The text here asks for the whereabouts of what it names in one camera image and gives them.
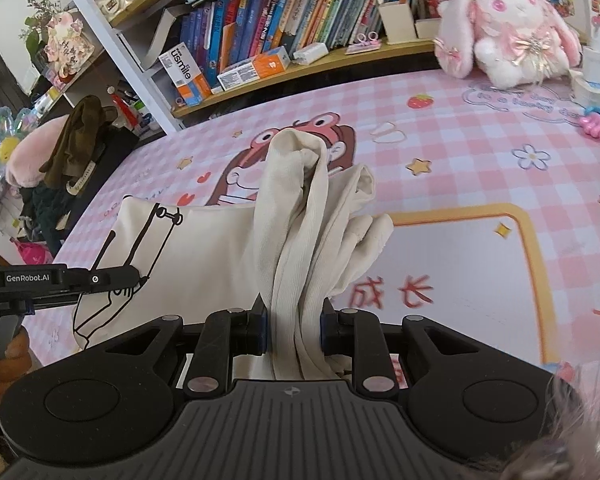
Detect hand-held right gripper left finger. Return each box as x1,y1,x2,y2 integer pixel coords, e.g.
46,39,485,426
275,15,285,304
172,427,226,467
100,295,270,401

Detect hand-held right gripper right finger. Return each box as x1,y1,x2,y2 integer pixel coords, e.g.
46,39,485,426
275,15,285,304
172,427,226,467
320,308,487,401

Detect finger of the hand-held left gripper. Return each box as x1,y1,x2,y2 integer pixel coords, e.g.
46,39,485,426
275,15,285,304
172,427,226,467
69,267,146,292

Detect cream printed t-shirt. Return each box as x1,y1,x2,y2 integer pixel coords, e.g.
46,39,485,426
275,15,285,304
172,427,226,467
72,130,396,381

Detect person's left hand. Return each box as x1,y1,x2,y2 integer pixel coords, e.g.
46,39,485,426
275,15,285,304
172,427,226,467
0,331,35,403

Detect pink bag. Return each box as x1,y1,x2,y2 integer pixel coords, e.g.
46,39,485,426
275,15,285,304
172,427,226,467
12,239,53,266

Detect dark green garment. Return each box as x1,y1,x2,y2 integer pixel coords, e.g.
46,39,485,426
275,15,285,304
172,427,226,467
30,185,73,256

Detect pink fluffy plush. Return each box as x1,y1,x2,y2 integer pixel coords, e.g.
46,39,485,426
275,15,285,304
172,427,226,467
5,115,73,188

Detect iridescent flower ornament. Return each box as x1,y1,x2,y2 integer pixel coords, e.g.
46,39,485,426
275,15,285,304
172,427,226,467
0,107,38,181

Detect olive green garment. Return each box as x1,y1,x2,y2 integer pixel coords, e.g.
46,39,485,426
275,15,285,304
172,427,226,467
39,95,117,196

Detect white bottle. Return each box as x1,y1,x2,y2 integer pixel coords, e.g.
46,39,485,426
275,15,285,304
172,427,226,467
132,100,156,132

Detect red tassel ornament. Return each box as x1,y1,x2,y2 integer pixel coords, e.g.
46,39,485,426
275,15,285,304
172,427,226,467
107,87,132,126

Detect pink checked table mat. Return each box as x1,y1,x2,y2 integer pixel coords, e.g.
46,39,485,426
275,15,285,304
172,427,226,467
30,67,600,391

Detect white orange toothpaste box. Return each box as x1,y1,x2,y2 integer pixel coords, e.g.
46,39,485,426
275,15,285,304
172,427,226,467
159,42,213,108

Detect flower card decoration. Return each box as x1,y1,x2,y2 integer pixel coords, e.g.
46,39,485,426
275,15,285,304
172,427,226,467
25,0,106,86

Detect white wooden bookshelf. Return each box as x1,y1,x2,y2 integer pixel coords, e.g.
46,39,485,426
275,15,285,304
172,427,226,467
0,0,481,133

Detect orange white flat box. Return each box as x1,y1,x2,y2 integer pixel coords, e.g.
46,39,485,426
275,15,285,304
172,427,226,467
216,46,292,93

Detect grey fluffy fur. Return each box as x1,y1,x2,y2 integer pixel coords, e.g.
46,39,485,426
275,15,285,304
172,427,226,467
495,375,600,480

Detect small white box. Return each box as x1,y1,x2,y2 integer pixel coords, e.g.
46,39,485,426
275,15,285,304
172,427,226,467
292,42,329,65

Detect pink scissors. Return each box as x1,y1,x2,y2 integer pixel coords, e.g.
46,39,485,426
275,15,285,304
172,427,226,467
345,31,383,56

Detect row of colourful books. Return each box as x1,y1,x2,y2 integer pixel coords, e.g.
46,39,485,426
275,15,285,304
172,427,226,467
180,0,466,91

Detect cream pen holder box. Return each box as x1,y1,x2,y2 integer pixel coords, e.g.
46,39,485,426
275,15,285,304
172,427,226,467
377,0,416,45

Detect low white box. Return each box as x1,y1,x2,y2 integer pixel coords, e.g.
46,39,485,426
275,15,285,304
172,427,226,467
414,17,443,40

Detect pink toy hand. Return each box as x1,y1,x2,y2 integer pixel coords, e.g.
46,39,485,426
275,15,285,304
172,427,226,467
580,105,600,138

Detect pink white plush bunny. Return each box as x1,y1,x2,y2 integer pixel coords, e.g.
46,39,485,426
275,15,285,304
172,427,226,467
432,0,583,86

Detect white power strip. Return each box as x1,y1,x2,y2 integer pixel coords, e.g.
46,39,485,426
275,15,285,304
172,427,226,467
570,67,600,111

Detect white charger plug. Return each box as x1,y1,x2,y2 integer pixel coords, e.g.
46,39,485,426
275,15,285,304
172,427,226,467
582,35,600,78

